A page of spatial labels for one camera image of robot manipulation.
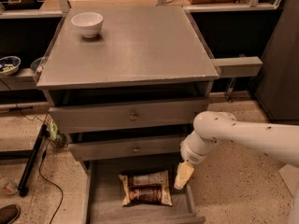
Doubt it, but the green packaged item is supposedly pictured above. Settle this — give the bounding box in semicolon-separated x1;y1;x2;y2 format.
48;120;66;148

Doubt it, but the black metal stand leg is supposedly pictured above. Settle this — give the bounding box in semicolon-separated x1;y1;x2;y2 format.
18;124;47;197

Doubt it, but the grey drawer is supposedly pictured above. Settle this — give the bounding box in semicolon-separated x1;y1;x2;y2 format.
82;153;206;224
68;134;186;161
50;98;208;133

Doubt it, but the grey side rail beam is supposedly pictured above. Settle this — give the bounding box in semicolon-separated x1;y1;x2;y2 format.
211;57;263;78

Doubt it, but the grey bottom drawer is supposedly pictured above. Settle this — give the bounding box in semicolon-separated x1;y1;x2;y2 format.
82;153;206;224

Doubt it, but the grey drawer cabinet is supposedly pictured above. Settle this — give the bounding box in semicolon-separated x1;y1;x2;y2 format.
36;5;220;224

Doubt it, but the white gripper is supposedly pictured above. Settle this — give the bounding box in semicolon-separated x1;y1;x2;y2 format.
174;137;209;189

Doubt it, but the white floor panel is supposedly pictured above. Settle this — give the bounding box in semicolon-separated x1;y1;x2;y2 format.
278;164;299;196

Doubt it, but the dark shoe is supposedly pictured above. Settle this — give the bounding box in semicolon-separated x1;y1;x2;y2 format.
0;204;21;224

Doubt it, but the blue patterned bowl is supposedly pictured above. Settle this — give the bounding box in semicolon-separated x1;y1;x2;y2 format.
0;56;21;76

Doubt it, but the brown chip bag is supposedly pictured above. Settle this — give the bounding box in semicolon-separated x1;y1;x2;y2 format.
119;171;172;206

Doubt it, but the grey top drawer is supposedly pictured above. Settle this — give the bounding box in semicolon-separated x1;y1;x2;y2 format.
50;98;208;133

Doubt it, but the white ceramic bowl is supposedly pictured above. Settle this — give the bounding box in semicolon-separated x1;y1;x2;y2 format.
71;12;104;38

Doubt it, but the black floor cable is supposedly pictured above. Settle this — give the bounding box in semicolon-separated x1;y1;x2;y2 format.
38;149;64;224

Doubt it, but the grey middle drawer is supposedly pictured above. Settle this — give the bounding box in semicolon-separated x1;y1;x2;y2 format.
68;134;186;161

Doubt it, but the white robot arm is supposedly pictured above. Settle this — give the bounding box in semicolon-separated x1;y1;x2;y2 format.
174;111;299;189

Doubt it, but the small clear bowl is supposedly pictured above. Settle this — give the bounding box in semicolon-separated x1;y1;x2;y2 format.
30;57;48;73

